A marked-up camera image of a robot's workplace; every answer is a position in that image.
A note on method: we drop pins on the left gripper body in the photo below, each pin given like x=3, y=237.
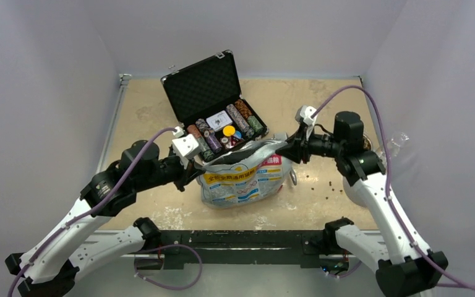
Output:
x=187, y=163

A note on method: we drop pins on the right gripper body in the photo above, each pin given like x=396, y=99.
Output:
x=303, y=143

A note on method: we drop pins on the pet food bag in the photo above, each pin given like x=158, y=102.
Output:
x=249, y=174

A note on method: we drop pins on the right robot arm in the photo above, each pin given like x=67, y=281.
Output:
x=404, y=264

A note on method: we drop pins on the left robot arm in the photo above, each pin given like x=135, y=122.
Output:
x=54, y=265

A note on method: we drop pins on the grey double pet bowl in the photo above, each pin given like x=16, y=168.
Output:
x=350, y=192

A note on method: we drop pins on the white playing card box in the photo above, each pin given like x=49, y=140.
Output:
x=219, y=120

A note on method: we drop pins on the yellow dealer chip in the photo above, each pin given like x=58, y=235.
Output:
x=229, y=131

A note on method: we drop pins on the black poker chip case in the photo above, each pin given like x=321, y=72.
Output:
x=204, y=88

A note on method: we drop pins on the clear water bottle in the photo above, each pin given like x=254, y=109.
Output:
x=392, y=146

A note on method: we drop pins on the aluminium frame rail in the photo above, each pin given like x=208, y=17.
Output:
x=124, y=80

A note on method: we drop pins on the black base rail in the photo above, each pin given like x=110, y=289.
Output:
x=304, y=248

